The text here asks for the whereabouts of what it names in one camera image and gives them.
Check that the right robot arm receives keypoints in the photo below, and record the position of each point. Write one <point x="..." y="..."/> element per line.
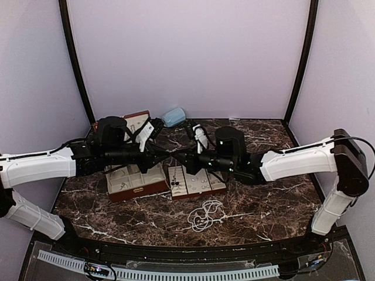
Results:
<point x="338" y="154"/>

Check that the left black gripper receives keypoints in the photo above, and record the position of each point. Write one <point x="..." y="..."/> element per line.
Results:
<point x="152" y="152"/>

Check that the small red jewelry tray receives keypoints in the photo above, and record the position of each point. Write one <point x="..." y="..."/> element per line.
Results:
<point x="184" y="185"/>

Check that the large red jewelry box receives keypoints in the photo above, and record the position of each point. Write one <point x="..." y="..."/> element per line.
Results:
<point x="126" y="182"/>

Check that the light blue faceted cup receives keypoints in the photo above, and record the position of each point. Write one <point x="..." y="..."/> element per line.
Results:
<point x="173" y="117"/>

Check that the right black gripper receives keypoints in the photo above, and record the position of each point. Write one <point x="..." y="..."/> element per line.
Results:
<point x="190" y="161"/>

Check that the white cable duct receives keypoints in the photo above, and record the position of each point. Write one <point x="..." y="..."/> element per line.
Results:
<point x="157" y="271"/>

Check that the white bangle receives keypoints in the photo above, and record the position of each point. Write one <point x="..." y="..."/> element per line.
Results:
<point x="156" y="178"/>

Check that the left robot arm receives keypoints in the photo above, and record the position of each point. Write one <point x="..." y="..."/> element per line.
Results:
<point x="24" y="168"/>

